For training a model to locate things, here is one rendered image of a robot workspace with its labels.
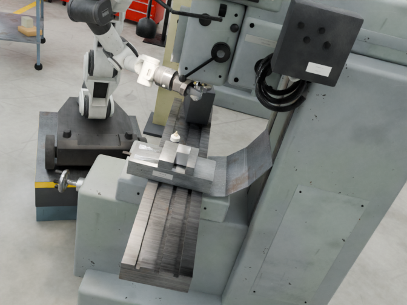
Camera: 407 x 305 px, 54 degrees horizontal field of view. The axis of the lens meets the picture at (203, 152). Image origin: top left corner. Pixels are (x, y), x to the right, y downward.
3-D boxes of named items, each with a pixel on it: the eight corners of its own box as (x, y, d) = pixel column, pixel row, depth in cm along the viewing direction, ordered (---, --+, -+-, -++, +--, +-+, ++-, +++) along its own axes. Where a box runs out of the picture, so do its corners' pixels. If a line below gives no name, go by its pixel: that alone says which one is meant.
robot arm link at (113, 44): (106, 62, 192) (85, 31, 172) (126, 44, 194) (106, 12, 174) (121, 74, 187) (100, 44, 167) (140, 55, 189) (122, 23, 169)
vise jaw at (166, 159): (157, 167, 158) (158, 159, 156) (164, 147, 170) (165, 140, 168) (171, 170, 158) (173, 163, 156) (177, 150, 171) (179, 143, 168)
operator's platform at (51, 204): (39, 157, 299) (39, 111, 278) (129, 157, 324) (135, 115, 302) (35, 233, 240) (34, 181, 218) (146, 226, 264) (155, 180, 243)
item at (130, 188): (114, 201, 176) (116, 180, 169) (131, 158, 205) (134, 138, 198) (223, 224, 179) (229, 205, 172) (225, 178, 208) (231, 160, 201)
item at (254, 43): (226, 85, 148) (245, 16, 133) (228, 62, 168) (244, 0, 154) (275, 97, 149) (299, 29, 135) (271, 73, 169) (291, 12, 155)
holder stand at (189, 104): (185, 121, 207) (192, 88, 196) (183, 102, 225) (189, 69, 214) (207, 125, 210) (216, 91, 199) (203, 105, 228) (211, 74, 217)
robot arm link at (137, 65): (149, 56, 162) (137, 51, 173) (142, 77, 164) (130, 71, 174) (163, 62, 166) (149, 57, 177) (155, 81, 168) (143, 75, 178)
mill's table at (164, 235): (117, 278, 129) (120, 262, 124) (171, 109, 233) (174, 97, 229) (187, 293, 130) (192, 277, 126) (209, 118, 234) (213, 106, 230)
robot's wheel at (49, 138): (45, 155, 239) (45, 127, 228) (54, 155, 241) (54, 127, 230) (44, 176, 224) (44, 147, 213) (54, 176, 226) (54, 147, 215)
